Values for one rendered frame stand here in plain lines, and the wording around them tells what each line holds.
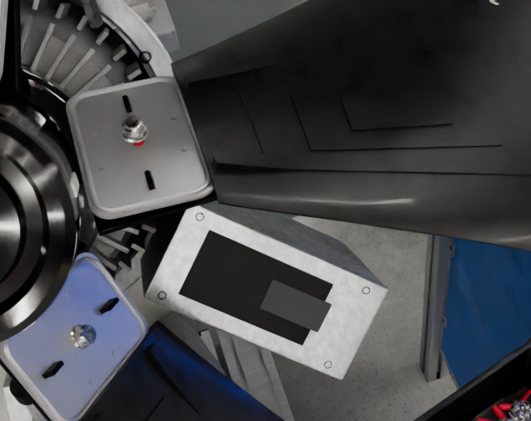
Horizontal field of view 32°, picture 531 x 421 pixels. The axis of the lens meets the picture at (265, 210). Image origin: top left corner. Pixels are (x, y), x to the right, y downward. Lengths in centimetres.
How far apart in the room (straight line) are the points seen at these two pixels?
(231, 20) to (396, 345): 69
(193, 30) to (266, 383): 62
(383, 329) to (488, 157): 127
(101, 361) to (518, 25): 30
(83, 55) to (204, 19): 82
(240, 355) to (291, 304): 105
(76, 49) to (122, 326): 18
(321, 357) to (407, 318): 114
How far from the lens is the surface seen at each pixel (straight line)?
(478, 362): 141
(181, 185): 48
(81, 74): 60
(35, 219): 45
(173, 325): 73
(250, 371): 165
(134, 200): 48
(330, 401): 171
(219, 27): 143
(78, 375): 53
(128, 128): 49
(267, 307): 62
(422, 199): 49
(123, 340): 55
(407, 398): 171
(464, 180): 51
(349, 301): 64
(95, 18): 44
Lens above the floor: 156
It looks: 54 degrees down
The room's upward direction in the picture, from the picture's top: 10 degrees counter-clockwise
